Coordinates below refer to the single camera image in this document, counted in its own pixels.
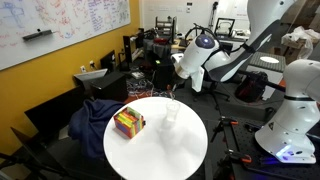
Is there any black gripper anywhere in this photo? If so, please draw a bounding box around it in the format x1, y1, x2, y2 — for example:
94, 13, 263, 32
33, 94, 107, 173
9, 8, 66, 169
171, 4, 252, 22
168, 77, 184, 97

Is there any clear plastic cup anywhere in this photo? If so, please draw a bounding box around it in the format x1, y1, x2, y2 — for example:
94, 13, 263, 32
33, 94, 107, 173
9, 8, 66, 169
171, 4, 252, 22
165, 99, 181, 123

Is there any black office chair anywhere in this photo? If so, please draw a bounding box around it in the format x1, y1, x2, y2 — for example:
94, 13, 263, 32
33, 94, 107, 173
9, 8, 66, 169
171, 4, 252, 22
193, 79, 232, 111

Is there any colourful book box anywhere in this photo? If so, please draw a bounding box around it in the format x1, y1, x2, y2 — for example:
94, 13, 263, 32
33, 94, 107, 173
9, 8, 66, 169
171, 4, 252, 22
113, 106, 147, 139

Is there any black orange bar clamp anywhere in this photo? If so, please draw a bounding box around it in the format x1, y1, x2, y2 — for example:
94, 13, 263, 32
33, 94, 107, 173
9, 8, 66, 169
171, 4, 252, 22
214, 149, 253, 180
210, 116, 240, 144

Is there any black tower computer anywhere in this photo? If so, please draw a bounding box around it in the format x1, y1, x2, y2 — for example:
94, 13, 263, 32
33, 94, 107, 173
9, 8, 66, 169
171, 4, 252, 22
122, 34, 134, 64

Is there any black computer case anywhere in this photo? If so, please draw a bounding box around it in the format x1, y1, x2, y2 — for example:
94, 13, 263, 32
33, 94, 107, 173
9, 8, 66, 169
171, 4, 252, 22
90, 71, 129, 103

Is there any black metal rack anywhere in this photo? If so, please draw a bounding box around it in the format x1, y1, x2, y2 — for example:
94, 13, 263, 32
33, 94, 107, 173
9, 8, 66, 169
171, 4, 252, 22
154, 15, 178, 44

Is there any small black monitor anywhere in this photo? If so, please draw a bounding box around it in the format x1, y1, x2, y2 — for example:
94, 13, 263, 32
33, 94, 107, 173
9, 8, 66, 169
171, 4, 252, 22
99, 49, 117, 73

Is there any black red bag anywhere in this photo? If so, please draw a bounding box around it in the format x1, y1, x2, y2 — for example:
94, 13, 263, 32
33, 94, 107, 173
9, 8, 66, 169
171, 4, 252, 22
234, 70, 269, 104

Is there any black framed screen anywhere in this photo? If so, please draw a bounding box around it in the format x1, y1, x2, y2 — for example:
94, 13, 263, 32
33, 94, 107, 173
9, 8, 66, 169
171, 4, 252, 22
213, 17, 236, 38

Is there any silver grey monitor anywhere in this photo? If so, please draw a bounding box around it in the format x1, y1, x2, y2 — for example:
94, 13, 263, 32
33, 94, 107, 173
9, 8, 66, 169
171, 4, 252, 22
73, 68, 109, 91

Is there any dark blue blanket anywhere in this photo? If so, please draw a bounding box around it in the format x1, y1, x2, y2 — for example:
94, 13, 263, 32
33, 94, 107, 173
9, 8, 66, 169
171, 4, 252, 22
68, 98, 126, 159

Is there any grey table with white disc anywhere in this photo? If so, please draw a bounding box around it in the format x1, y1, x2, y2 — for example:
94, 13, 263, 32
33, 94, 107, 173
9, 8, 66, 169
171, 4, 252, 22
249, 50, 288, 74

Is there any black flat panel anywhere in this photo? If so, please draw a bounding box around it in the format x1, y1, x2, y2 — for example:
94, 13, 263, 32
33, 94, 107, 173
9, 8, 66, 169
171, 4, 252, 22
24, 84, 86, 134

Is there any crumpled white plastic sheet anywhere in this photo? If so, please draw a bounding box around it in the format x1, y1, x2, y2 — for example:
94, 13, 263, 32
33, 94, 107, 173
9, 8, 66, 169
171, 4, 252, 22
280, 25, 316, 68

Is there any black perforated breadboard table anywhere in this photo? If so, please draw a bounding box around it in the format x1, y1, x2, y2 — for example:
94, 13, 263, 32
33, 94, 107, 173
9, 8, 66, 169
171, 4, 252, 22
221, 116, 320, 180

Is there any whiteboard with writing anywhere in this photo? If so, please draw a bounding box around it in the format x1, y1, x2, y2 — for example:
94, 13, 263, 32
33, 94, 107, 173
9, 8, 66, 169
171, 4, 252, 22
0, 0, 132, 72

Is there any black whiteboard eraser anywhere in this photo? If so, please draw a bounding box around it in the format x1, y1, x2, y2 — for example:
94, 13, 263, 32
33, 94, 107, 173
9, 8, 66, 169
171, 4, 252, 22
22, 29, 54, 42

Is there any black tripod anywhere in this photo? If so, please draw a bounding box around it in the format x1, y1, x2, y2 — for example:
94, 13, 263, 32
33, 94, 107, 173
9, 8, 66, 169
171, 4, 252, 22
0, 126, 71, 180

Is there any tangled cables pile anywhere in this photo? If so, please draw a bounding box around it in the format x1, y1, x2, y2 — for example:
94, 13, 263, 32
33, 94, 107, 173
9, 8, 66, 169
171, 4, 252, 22
125, 78, 168, 99

